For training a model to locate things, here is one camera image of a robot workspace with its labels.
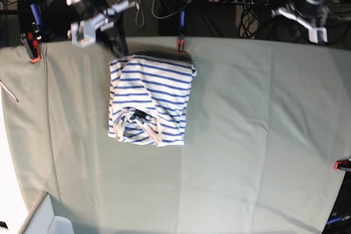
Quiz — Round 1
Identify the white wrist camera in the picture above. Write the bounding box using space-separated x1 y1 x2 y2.
308 27 328 44
70 22 96 48

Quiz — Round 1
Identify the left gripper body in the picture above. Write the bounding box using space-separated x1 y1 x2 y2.
271 1 329 34

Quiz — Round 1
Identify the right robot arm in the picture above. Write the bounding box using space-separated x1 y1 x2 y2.
65 0 139 57

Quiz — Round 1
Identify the blue white striped t-shirt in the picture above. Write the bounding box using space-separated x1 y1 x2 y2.
108 54 197 147

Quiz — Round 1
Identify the red black clamp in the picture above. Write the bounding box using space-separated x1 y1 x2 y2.
177 10 187 54
334 159 351 172
20 32 41 63

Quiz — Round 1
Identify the white plastic container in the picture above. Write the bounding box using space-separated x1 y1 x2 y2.
18 191 74 234

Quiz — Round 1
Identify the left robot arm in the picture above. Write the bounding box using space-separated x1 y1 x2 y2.
271 0 330 39

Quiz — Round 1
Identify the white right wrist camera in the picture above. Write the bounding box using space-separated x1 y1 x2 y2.
70 22 96 48

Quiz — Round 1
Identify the red black right clamp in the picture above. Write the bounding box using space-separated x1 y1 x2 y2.
334 159 351 172

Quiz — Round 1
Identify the white cable on floor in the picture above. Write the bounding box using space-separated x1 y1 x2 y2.
115 0 187 26

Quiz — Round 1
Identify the red black centre clamp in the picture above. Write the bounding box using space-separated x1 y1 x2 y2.
177 10 187 54

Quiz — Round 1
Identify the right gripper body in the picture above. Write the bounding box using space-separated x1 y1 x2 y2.
67 1 140 56

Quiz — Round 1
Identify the red black left clamp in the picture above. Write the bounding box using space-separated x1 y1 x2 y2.
20 32 41 63

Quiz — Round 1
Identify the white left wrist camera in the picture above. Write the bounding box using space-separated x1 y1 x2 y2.
308 27 328 44

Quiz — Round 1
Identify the green table cloth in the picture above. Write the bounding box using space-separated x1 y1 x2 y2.
1 38 350 233

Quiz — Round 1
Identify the grey metal rod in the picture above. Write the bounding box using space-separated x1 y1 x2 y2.
0 80 19 103

